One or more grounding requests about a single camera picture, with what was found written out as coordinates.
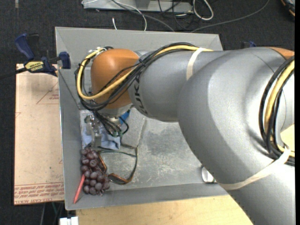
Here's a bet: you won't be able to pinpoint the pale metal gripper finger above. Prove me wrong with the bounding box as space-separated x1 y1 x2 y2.
84 115 95 136
92 124 103 148

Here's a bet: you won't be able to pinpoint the light blue cloth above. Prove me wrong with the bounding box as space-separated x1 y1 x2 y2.
81 125 121 151

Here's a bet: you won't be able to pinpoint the purple toy grape bunch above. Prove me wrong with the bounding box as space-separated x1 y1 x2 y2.
80 147 111 196

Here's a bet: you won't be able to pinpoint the brown cardboard board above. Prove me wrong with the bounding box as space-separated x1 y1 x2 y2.
14 63 65 206

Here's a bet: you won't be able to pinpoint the red pencil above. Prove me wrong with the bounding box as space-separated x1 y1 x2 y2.
73 174 86 204

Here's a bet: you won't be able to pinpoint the grey metal bin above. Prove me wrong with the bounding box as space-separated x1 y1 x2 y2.
55 26 229 211

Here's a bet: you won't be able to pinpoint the clear glass object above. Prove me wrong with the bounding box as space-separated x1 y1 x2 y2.
201 165 215 184

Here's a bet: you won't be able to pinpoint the brown frame sunglasses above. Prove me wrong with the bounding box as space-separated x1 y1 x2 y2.
97 144 138 186

